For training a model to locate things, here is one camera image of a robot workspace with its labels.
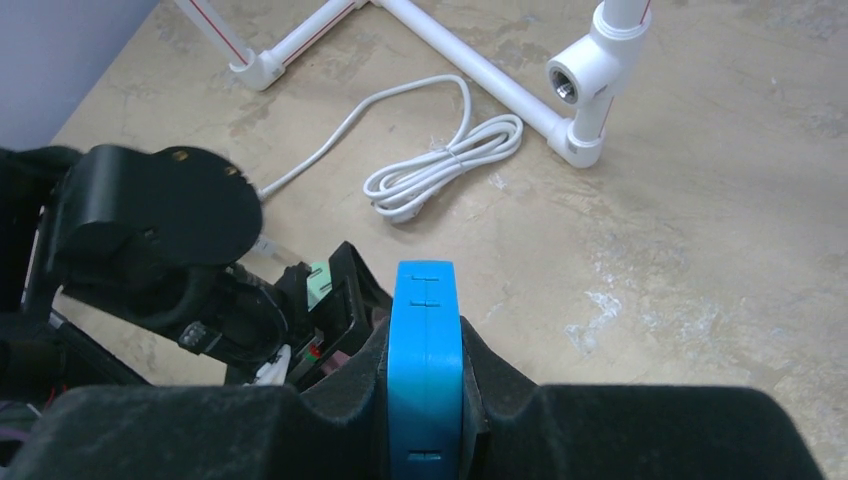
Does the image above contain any white power strip cable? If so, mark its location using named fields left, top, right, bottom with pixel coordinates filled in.
left=254, top=74, right=525, bottom=225

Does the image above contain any blue plug adapter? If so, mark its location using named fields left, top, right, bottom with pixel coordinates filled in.
left=386, top=261, right=464, bottom=479

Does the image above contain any white PVC pipe frame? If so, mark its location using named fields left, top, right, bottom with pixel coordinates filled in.
left=172, top=0, right=654, bottom=170

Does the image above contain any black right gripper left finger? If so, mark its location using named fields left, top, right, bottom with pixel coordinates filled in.
left=6, top=321, right=389, bottom=479

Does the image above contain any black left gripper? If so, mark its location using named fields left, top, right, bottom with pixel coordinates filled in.
left=225, top=241, right=392, bottom=391

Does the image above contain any pink cube adapter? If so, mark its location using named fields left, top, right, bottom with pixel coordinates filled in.
left=321, top=351, right=350, bottom=375

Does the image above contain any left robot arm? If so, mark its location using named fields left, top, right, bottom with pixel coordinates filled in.
left=1, top=145, right=392, bottom=398

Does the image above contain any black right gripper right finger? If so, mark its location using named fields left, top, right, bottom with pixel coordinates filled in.
left=462, top=323, right=822, bottom=479

